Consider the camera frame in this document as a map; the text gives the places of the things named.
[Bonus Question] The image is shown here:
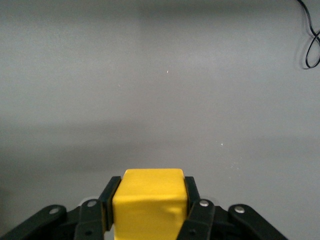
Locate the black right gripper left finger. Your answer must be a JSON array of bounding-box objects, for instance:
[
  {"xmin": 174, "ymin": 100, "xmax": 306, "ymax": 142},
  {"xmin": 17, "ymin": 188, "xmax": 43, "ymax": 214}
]
[{"xmin": 0, "ymin": 176, "xmax": 123, "ymax": 240}]

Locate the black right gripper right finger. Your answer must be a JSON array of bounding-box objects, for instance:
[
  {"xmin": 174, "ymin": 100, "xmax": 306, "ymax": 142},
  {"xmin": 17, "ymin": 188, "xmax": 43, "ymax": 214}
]
[{"xmin": 174, "ymin": 176, "xmax": 286, "ymax": 240}]

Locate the yellow cube block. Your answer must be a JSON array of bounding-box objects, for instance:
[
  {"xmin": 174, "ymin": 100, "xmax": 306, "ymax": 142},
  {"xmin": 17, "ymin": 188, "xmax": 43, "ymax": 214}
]
[{"xmin": 111, "ymin": 168, "xmax": 189, "ymax": 240}]

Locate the thin black loose cable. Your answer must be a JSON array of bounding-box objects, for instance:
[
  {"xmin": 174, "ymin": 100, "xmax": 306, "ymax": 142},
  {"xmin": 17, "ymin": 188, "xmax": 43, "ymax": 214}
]
[{"xmin": 296, "ymin": 0, "xmax": 320, "ymax": 70}]

